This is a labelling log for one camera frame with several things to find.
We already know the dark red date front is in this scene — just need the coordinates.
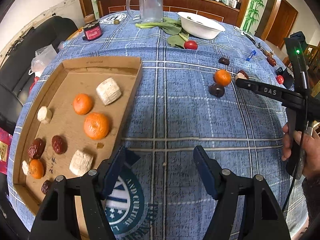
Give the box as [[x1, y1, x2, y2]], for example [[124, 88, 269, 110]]
[[41, 180, 52, 194]]

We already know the dark red date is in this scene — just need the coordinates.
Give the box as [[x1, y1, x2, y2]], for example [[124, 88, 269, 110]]
[[41, 180, 52, 194], [219, 57, 229, 66]]

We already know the small orange tangerine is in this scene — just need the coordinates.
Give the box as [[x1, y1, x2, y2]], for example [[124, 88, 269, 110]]
[[29, 159, 44, 179]]

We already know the small white chunk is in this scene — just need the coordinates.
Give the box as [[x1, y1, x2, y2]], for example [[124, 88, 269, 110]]
[[22, 160, 29, 176], [234, 72, 247, 81], [69, 150, 93, 177]]

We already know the wrinkled red date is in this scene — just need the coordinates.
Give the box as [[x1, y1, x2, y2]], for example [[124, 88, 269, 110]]
[[28, 138, 46, 159]]

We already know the orange tangerine front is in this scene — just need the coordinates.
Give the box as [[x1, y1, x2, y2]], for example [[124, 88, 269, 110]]
[[84, 112, 110, 140]]

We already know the white round chunk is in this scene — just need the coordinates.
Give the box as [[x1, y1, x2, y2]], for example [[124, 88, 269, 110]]
[[37, 106, 53, 124]]

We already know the large white block chunk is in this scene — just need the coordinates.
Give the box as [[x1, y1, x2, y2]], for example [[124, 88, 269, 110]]
[[96, 77, 122, 106]]

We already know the person's right hand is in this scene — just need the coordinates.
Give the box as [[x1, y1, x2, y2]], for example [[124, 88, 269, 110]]
[[281, 123, 320, 179]]

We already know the red cherry tomato near cup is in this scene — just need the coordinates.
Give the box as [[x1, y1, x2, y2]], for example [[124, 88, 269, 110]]
[[276, 75, 284, 85]]

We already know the red date near table edge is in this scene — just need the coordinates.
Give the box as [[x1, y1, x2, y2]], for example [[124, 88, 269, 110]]
[[266, 56, 277, 67]]

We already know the red date beside chunk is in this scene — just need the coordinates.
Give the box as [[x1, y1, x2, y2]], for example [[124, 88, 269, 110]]
[[239, 70, 249, 80]]

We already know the blue marker pen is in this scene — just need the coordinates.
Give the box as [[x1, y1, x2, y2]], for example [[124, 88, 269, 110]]
[[246, 50, 257, 61]]

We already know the small white chunk in tray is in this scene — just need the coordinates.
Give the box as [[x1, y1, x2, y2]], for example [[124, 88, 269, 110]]
[[22, 160, 29, 176]]

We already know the wooden door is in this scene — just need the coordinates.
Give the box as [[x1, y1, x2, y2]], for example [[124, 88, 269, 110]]
[[266, 0, 298, 49]]

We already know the dark plum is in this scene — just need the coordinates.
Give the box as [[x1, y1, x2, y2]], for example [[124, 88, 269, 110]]
[[208, 83, 225, 98]]

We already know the dark red date far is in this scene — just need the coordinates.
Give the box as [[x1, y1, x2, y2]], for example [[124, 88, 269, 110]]
[[219, 57, 229, 66]]

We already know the red date in tray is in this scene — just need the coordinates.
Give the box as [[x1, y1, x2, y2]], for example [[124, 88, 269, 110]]
[[52, 135, 67, 154]]

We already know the blue plaid tablecloth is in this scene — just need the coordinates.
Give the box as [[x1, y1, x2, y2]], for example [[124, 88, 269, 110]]
[[10, 12, 308, 239]]

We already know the brown cardboard tray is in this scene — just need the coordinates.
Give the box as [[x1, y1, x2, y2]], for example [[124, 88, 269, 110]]
[[9, 56, 142, 229]]

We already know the red cherry tomato near greens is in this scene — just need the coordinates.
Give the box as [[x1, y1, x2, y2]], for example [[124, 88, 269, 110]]
[[183, 40, 198, 50]]

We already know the white plastic bowl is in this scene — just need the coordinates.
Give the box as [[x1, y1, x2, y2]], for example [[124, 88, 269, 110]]
[[177, 11, 225, 40]]

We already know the green leafy vegetable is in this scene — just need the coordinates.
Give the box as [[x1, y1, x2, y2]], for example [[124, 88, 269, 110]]
[[135, 17, 189, 49]]

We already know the black sofa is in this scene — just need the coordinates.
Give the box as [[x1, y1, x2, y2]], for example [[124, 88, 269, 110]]
[[0, 16, 78, 135]]

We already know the clear plastic bag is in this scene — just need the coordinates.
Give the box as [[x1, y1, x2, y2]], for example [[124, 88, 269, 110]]
[[28, 44, 57, 77]]

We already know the wooden sideboard cabinet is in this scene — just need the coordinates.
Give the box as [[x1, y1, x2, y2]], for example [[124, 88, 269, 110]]
[[96, 0, 245, 27]]

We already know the pink labelled dark jar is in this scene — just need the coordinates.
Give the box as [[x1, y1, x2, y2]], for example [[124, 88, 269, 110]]
[[82, 21, 103, 41]]

